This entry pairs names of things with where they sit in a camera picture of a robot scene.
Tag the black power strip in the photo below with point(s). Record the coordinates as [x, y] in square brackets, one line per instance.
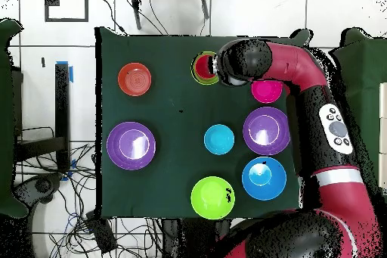
[101, 235]

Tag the blue tape strip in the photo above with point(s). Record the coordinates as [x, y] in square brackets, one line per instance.
[71, 74]
[73, 164]

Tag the small green bowl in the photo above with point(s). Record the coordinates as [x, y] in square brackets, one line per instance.
[205, 81]

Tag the black metal stand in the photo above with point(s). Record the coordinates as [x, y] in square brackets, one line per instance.
[62, 103]

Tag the small blue bowl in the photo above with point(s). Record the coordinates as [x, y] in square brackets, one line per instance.
[219, 139]

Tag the red cup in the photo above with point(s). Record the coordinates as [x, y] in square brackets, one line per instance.
[201, 69]

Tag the dark green tablecloth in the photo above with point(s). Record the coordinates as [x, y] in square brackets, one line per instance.
[181, 103]

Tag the wide purple bowl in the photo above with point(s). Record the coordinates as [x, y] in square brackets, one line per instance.
[257, 115]
[115, 149]

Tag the small black floor marker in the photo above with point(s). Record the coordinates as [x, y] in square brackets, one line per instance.
[43, 62]

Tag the large green bowl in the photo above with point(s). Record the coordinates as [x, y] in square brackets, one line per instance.
[208, 200]

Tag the pink bowl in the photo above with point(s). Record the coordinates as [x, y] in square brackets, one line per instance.
[266, 93]

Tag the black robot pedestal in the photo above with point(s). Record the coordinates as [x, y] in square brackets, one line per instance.
[187, 239]

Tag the black grey machine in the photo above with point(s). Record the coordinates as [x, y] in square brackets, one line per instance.
[42, 185]

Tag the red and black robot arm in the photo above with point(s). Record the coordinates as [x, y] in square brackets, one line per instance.
[302, 64]

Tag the green cloth covered table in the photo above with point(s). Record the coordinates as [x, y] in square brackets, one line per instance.
[6, 118]
[369, 67]

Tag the orange bowl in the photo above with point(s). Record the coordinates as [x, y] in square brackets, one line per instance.
[134, 79]

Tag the large blue bowl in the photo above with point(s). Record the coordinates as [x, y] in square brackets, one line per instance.
[272, 188]

